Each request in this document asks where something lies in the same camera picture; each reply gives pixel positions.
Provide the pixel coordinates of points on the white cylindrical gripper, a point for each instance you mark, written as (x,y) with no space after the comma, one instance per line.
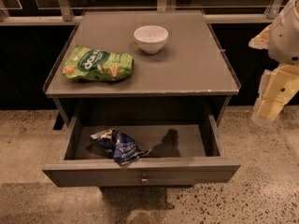
(285,39)

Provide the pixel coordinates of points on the blue chip bag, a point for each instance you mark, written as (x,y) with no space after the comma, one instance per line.
(122,148)

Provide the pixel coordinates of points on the grey cabinet with counter top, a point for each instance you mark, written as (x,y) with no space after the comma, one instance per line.
(190,64)

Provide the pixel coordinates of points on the open grey top drawer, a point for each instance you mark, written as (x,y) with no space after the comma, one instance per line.
(180,155)

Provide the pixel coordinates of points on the round metal drawer knob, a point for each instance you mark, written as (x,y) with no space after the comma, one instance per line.
(144,179)

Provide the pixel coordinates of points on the green rice chip bag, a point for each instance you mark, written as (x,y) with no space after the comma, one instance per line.
(97,65)

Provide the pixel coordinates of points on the white ceramic bowl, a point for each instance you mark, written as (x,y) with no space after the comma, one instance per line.
(151,38)

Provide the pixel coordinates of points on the metal railing frame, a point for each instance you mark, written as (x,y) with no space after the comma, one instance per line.
(50,12)

